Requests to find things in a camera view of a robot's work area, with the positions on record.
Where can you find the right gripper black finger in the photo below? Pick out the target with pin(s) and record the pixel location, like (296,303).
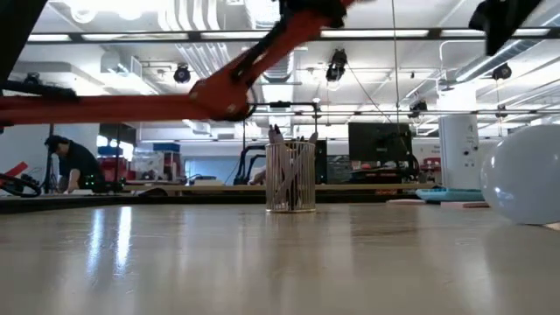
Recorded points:
(503,22)

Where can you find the white globe lightbulb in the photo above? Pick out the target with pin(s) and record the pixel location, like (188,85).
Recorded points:
(525,175)

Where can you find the red desk lamp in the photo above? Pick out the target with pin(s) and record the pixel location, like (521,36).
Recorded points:
(219,94)

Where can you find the black monitor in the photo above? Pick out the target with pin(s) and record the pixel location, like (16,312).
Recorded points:
(376,140)

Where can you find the blue calculator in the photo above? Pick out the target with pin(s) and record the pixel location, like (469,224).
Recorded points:
(450,194)

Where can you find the pink sticky note pad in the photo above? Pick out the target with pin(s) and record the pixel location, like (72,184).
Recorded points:
(407,201)
(464,205)

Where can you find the person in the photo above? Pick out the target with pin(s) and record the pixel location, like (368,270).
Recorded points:
(79,164)

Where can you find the black ceiling camera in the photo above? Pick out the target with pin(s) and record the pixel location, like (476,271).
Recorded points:
(502,72)
(182,74)
(417,107)
(338,65)

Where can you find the black aluminium table frame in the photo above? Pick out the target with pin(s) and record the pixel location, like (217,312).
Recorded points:
(175,202)

